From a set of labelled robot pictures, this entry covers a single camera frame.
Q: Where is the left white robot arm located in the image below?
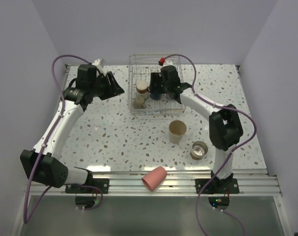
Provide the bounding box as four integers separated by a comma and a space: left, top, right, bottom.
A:
20, 59, 124, 193

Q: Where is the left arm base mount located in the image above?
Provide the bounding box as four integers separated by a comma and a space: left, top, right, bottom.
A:
65, 178, 110, 194

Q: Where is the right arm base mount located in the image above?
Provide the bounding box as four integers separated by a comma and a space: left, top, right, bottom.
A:
195, 178, 240, 194

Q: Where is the steel cup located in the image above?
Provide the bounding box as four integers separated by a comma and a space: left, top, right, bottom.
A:
190, 141, 208, 160
136, 80, 149, 100

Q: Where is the coral pink cup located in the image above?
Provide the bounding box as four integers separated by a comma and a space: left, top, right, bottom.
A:
142, 167, 167, 192

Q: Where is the small olive mug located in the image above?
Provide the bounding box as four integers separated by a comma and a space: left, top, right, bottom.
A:
132, 96, 146, 109

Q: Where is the black mug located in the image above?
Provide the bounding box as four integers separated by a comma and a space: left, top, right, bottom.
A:
149, 93, 162, 100

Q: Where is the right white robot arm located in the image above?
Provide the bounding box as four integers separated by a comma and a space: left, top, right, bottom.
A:
149, 65, 243, 194

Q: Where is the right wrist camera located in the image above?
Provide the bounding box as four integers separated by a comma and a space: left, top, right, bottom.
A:
158, 58, 174, 67

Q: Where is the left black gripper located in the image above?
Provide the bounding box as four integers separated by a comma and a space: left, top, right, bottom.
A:
89, 71, 124, 100

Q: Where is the wire dish rack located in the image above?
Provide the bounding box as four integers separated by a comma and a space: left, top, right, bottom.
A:
128, 53, 185, 117

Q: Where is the tall beige cup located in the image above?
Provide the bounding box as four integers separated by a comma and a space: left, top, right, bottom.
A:
169, 120, 187, 144

